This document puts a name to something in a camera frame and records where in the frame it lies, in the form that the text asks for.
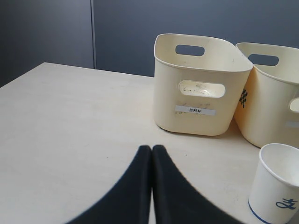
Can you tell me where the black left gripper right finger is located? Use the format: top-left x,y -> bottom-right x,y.
152,145 -> 236,224

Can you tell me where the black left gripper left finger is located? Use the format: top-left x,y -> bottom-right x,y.
68,145 -> 152,224

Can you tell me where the white paper cup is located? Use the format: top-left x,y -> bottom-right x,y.
248,143 -> 299,224

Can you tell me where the cream left plastic bin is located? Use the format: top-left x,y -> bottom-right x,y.
153,34 -> 253,136

